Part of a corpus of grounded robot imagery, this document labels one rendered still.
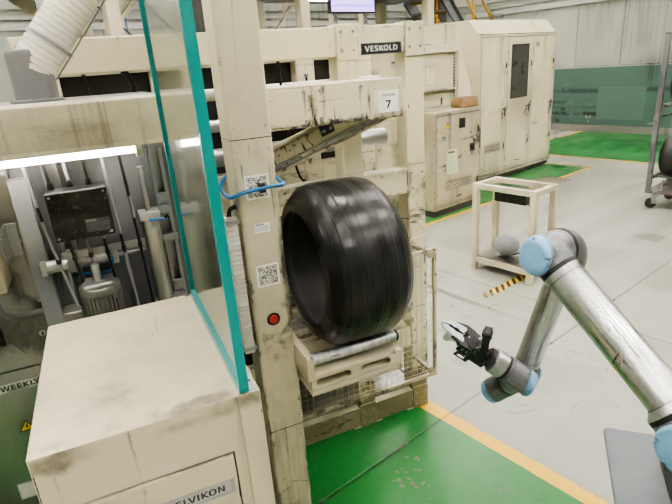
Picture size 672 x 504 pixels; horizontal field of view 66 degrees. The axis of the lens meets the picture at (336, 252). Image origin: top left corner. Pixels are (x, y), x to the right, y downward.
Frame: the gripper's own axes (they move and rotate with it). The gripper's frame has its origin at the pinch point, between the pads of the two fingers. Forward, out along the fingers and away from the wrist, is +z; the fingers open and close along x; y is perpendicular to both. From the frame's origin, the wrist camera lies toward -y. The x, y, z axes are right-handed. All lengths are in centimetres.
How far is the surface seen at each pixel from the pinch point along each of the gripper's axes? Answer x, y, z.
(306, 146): 40, 3, 76
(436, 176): 400, 238, -12
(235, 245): -20, 1, 71
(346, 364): -19.3, 24.7, 19.4
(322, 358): -23.1, 23.8, 27.8
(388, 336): -3.5, 19.0, 11.4
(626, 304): 207, 102, -163
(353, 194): 10, -16, 50
